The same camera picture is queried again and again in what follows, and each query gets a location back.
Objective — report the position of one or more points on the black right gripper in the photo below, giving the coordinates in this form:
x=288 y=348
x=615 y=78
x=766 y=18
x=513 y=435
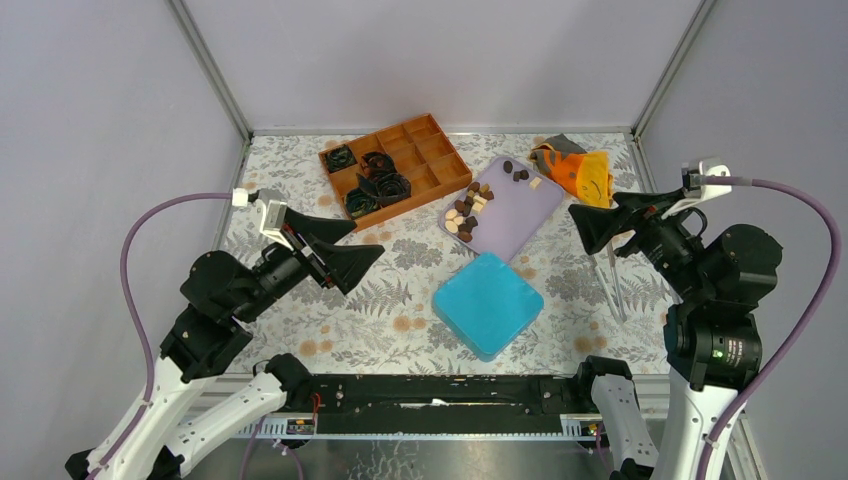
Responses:
x=597 y=224

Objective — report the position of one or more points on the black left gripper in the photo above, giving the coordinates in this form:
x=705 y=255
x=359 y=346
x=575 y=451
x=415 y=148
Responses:
x=345 y=264

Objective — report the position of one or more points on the metal serving tongs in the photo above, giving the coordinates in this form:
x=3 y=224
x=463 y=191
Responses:
x=610 y=284

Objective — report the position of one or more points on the teal box lid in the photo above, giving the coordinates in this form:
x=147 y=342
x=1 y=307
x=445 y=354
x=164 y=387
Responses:
x=487 y=305

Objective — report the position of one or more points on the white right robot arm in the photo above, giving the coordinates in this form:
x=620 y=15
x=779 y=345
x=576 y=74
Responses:
x=713 y=347

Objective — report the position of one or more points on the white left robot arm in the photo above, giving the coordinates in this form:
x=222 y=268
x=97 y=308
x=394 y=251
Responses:
x=150 y=442

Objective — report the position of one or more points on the orange grey cloth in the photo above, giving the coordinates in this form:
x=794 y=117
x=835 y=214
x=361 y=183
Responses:
x=585 y=175

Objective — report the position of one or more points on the rolled dark green tie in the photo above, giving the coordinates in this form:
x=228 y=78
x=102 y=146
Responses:
x=359 y=204

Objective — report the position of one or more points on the rolled dark floral tie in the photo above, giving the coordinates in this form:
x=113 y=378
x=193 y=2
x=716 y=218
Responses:
x=339 y=159

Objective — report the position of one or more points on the rolled dark patterned tie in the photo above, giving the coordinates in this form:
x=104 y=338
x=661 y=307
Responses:
x=385 y=189

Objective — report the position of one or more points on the wooden compartment tray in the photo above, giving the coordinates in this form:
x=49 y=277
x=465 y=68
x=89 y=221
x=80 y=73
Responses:
x=422 y=153

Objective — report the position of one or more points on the lavender plastic tray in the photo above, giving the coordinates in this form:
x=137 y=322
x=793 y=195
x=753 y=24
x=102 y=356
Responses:
x=523 y=201

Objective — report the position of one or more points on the pile of assorted chocolates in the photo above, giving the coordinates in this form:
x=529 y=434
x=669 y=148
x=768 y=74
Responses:
x=461 y=218

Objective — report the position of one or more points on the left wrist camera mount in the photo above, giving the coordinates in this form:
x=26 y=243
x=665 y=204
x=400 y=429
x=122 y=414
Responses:
x=271 y=210

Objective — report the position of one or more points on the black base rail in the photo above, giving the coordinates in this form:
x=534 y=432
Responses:
x=448 y=405

